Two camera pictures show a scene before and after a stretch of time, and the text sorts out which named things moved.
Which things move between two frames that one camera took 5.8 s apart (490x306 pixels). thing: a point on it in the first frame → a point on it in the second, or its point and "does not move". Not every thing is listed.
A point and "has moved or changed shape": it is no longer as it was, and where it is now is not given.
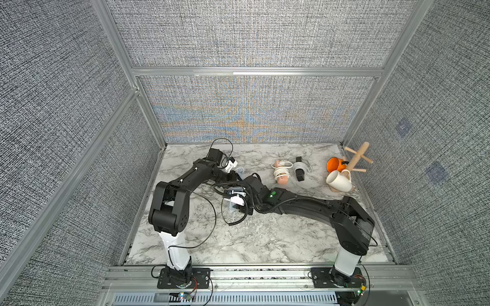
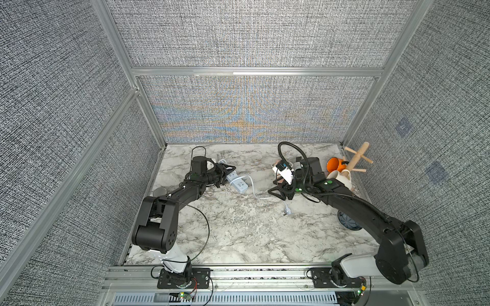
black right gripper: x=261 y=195 → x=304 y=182
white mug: x=339 y=182 does not move
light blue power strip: x=235 y=196 has moved or changed shape
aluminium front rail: x=138 y=285 does not move
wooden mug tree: x=359 y=156 does not move
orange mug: x=335 y=164 does not move
